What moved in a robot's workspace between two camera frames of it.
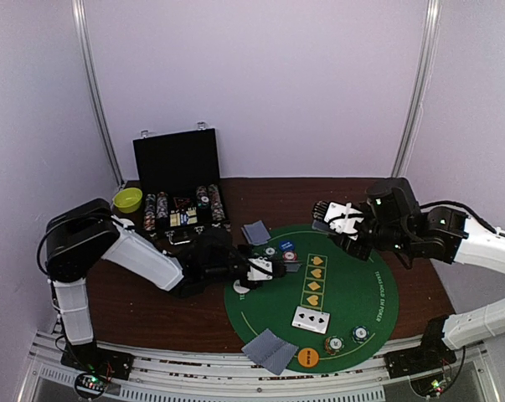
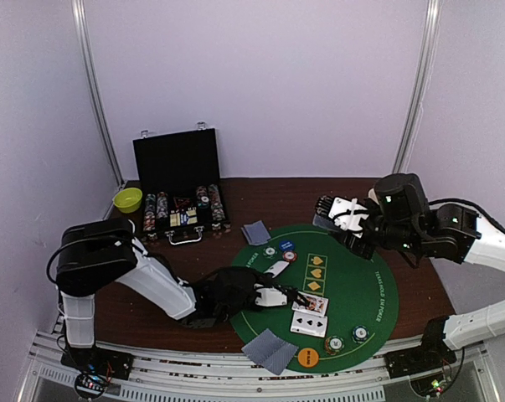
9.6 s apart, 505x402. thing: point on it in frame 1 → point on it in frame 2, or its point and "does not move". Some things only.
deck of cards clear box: (322, 226) does not move
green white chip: (270, 251) does not move
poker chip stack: (360, 333) does not move
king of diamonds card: (292, 267) → (316, 305)
